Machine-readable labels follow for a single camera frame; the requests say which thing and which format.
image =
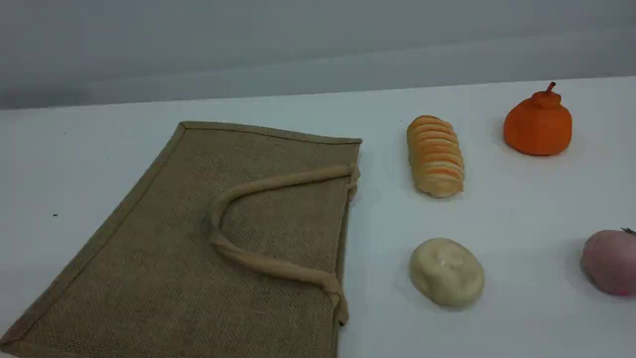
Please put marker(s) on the orange pumpkin-shaped toy fruit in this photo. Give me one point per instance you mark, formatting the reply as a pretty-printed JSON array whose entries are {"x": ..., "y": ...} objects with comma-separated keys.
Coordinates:
[{"x": 538, "y": 127}]

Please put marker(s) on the cream round bun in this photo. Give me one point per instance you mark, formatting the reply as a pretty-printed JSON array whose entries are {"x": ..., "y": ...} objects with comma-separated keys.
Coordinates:
[{"x": 446, "y": 272}]

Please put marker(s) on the pink toy peach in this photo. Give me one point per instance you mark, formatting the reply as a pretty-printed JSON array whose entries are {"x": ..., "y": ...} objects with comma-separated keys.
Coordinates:
[{"x": 611, "y": 263}]

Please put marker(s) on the brown jute tote bag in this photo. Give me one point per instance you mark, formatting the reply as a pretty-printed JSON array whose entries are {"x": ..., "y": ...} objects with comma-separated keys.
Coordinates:
[{"x": 179, "y": 258}]

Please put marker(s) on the long ridged bread loaf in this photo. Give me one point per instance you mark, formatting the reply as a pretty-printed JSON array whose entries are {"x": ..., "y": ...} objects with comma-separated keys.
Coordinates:
[{"x": 436, "y": 156}]

